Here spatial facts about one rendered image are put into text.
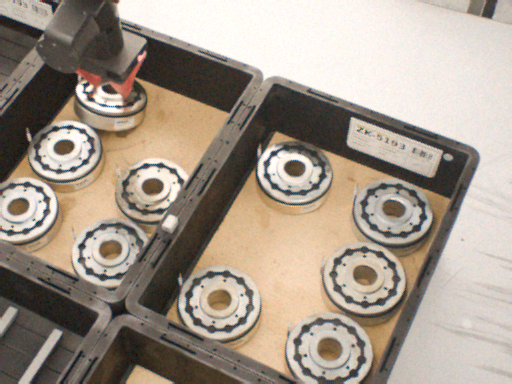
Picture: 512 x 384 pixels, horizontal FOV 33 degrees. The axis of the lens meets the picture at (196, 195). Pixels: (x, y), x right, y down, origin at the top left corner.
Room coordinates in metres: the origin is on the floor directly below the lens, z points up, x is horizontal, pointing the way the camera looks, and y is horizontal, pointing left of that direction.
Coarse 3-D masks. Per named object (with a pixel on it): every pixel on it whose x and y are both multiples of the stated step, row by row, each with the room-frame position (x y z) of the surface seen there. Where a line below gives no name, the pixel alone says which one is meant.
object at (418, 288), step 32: (256, 96) 0.75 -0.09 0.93; (320, 96) 0.74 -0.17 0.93; (416, 128) 0.68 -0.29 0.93; (224, 160) 0.65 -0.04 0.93; (480, 160) 0.62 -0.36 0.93; (448, 224) 0.53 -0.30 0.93; (160, 256) 0.52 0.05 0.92; (416, 288) 0.45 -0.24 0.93; (160, 320) 0.43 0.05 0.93; (224, 352) 0.39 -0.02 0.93; (384, 352) 0.37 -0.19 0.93
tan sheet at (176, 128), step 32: (160, 96) 0.84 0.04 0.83; (96, 128) 0.79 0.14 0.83; (160, 128) 0.78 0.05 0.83; (192, 128) 0.78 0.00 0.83; (128, 160) 0.73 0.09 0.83; (192, 160) 0.72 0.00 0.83; (64, 192) 0.68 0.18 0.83; (96, 192) 0.68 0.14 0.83; (64, 224) 0.63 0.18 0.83; (64, 256) 0.58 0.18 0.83
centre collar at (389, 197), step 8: (384, 200) 0.61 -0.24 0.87; (392, 200) 0.61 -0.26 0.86; (400, 200) 0.61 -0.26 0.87; (408, 200) 0.61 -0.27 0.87; (376, 208) 0.60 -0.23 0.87; (408, 208) 0.60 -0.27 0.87; (376, 216) 0.59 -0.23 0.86; (384, 216) 0.59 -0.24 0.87; (408, 216) 0.59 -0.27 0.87; (392, 224) 0.58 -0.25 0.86; (400, 224) 0.58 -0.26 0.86
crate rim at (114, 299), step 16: (144, 32) 0.88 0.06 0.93; (160, 32) 0.88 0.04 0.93; (176, 48) 0.85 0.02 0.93; (192, 48) 0.84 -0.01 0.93; (32, 64) 0.83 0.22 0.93; (224, 64) 0.81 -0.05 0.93; (240, 64) 0.81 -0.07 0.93; (32, 80) 0.80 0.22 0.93; (256, 80) 0.78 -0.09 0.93; (16, 96) 0.77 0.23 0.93; (0, 112) 0.75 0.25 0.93; (240, 112) 0.72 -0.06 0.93; (224, 128) 0.70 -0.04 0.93; (208, 160) 0.65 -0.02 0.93; (192, 176) 0.62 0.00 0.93; (192, 192) 0.60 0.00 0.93; (176, 208) 0.58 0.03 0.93; (160, 224) 0.56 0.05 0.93; (0, 240) 0.55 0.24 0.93; (160, 240) 0.53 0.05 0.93; (16, 256) 0.52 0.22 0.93; (32, 256) 0.52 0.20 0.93; (48, 272) 0.50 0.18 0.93; (64, 272) 0.50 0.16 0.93; (128, 272) 0.49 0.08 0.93; (80, 288) 0.48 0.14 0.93; (96, 288) 0.47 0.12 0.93; (128, 288) 0.47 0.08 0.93; (112, 304) 0.45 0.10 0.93
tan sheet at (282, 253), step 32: (256, 192) 0.66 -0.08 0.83; (352, 192) 0.65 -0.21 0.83; (224, 224) 0.61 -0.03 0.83; (256, 224) 0.61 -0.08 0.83; (288, 224) 0.61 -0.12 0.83; (320, 224) 0.60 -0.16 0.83; (224, 256) 0.56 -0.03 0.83; (256, 256) 0.56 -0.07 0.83; (288, 256) 0.56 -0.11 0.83; (320, 256) 0.56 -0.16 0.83; (416, 256) 0.55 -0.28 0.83; (288, 288) 0.51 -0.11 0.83; (320, 288) 0.51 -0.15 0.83; (288, 320) 0.47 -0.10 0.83; (256, 352) 0.43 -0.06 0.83; (320, 352) 0.42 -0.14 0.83
